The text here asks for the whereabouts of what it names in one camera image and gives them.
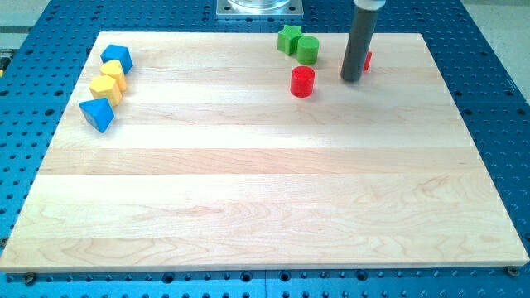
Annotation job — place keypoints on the red block behind rod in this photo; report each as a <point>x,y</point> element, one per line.
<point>367,61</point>

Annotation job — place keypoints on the green star block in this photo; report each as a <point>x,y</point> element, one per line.
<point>287,39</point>

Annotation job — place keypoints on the light wooden board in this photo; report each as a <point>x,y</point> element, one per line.
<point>210,163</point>

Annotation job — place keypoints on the blue triangle block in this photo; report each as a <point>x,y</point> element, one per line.
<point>98,113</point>

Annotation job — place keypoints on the green cylinder block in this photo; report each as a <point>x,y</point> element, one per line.
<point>307,50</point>

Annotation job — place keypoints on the yellow heart block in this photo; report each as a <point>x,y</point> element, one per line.
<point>114,69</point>

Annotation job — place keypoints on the white rod holder collar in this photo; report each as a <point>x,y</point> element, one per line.
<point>370,5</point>

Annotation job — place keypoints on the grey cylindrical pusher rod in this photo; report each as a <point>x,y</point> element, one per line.
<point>357,48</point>

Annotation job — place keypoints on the blue cube block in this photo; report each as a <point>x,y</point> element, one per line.
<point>120,53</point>

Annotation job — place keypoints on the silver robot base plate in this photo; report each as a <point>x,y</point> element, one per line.
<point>259,8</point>

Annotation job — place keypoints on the red cylinder block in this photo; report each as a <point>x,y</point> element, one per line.
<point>302,81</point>

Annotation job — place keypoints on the yellow pentagon block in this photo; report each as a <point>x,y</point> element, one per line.
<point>105,86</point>

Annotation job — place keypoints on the blue perforated metal table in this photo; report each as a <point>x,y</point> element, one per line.
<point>43,73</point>

